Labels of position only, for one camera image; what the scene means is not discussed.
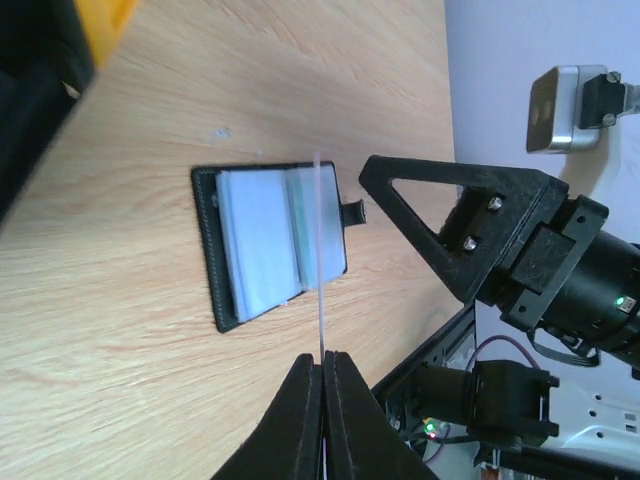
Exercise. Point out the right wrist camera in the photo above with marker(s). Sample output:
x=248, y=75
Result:
x=569, y=107

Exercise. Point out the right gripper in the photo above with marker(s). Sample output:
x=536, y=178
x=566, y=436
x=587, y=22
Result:
x=476, y=224

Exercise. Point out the black aluminium frame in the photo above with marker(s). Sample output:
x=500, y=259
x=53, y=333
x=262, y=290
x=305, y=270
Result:
x=401, y=392

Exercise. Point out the yellow card bin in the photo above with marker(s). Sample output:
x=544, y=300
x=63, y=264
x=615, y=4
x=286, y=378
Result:
x=104, y=23

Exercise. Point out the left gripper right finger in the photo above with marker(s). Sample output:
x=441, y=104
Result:
x=360, y=442

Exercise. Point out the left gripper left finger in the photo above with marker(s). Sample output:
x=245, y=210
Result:
x=286, y=443

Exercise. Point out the black bin with red cards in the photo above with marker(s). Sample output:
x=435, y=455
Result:
x=44, y=53

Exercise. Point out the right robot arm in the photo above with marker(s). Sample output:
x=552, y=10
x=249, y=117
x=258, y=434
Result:
x=536, y=421

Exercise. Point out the black leather card holder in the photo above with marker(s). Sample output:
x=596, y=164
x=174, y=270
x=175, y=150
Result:
x=257, y=226

